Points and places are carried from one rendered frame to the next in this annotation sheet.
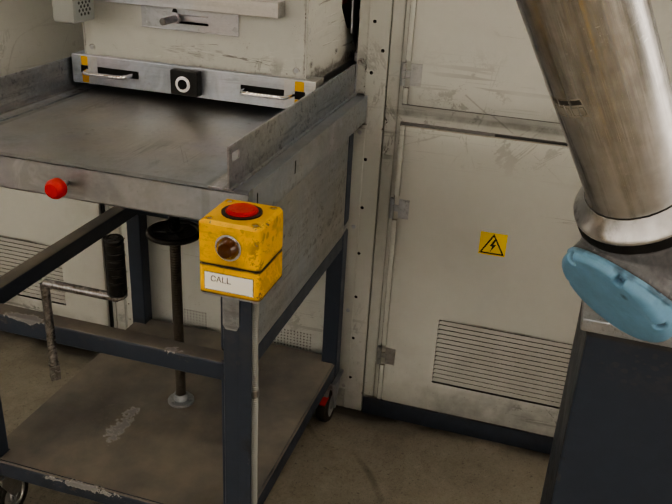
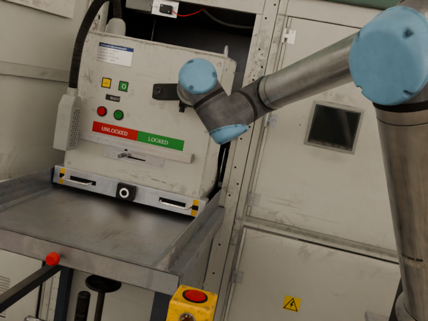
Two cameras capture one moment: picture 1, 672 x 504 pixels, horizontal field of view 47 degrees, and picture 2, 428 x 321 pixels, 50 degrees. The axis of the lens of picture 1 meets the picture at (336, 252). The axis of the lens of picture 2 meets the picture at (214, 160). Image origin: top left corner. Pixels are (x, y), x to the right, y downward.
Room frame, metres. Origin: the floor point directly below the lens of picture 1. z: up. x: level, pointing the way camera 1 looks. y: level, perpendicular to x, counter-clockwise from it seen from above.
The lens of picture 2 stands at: (0.06, 0.23, 1.31)
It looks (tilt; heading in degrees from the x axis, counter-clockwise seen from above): 10 degrees down; 353
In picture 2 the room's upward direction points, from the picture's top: 11 degrees clockwise
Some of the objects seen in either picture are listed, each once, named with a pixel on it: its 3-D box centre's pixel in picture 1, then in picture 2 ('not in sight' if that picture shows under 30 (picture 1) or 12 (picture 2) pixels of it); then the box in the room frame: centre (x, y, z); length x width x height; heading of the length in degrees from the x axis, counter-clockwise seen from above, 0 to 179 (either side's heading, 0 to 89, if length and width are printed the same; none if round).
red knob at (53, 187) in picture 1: (59, 186); (54, 257); (1.14, 0.44, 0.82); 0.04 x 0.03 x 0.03; 164
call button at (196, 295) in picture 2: (242, 214); (194, 297); (0.87, 0.12, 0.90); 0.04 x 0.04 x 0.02
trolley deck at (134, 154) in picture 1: (170, 128); (113, 218); (1.49, 0.34, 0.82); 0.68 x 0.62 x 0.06; 164
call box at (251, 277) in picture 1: (241, 249); (190, 320); (0.87, 0.12, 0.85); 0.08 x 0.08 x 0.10; 74
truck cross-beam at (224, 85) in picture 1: (194, 79); (129, 190); (1.59, 0.31, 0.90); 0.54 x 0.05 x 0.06; 74
